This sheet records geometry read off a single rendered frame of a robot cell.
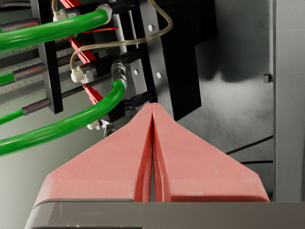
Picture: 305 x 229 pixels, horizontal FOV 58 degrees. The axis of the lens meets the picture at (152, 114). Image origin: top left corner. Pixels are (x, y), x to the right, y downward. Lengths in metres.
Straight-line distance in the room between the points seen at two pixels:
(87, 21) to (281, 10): 0.22
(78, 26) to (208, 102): 0.44
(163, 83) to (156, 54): 0.05
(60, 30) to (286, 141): 0.32
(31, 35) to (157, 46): 0.26
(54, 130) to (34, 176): 0.52
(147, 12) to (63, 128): 0.27
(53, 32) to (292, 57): 0.27
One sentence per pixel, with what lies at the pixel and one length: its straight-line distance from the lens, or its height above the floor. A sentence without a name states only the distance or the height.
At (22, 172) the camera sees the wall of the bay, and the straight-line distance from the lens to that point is 0.75.
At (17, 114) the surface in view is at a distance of 0.61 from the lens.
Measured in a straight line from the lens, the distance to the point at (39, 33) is 0.24.
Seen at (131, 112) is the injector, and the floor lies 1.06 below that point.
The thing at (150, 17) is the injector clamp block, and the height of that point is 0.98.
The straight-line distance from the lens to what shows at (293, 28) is 0.37.
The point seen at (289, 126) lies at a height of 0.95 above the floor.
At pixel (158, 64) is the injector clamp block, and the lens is 0.48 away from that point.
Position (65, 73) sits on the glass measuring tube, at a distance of 0.70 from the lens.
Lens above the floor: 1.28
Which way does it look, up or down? 34 degrees down
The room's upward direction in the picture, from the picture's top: 119 degrees counter-clockwise
